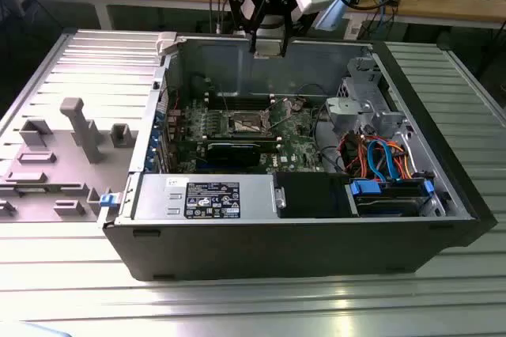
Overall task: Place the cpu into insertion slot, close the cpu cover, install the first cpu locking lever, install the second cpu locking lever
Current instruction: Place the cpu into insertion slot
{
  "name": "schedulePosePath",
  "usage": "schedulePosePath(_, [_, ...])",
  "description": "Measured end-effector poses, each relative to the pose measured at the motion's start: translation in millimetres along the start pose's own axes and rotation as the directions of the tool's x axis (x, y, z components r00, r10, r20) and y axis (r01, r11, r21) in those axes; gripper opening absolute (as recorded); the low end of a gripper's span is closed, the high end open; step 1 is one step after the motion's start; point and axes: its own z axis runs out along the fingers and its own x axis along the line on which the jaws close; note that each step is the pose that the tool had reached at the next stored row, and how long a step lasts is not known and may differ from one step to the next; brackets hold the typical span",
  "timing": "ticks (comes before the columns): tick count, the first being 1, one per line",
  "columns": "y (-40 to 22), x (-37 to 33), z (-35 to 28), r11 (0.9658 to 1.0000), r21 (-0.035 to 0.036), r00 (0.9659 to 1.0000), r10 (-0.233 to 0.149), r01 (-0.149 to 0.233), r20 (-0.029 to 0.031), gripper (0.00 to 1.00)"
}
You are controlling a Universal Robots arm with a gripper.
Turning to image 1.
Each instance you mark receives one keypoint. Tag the black RAM slot bank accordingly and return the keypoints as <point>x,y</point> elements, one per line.
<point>215,103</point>
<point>221,137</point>

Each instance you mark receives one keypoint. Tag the grey parts rack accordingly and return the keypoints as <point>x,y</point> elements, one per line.
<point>59,171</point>

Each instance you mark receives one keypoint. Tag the round coin battery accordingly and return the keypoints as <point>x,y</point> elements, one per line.
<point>297,106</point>

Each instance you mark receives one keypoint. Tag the black graphics card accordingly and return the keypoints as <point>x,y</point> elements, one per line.
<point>233,154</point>

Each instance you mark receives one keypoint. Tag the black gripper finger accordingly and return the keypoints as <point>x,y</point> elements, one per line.
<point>288,32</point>
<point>236,12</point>

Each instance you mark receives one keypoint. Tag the green motherboard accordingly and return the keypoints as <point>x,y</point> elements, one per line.
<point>294,143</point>

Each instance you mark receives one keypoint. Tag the grey case latch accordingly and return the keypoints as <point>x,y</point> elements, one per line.
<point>166,42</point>

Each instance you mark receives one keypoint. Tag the metal drive cage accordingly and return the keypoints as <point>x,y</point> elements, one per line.
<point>371,103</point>

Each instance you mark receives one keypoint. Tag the black PC case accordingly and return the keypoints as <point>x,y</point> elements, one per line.
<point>276,250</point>

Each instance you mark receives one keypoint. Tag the silver CPU plate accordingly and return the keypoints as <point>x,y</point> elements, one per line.
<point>269,54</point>

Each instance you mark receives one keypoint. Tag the blue plastic clip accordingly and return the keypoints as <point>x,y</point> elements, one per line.
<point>108,200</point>

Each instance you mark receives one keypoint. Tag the CPU socket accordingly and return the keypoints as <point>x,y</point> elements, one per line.
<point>245,123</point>

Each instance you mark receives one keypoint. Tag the metal cage bracket plate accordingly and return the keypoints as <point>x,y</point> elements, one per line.
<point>344,107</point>

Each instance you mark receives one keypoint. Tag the silver power supply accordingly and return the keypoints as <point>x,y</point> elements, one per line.
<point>158,198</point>

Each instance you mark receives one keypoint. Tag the hard disk in blue carrier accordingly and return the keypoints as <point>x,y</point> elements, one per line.
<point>379,204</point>

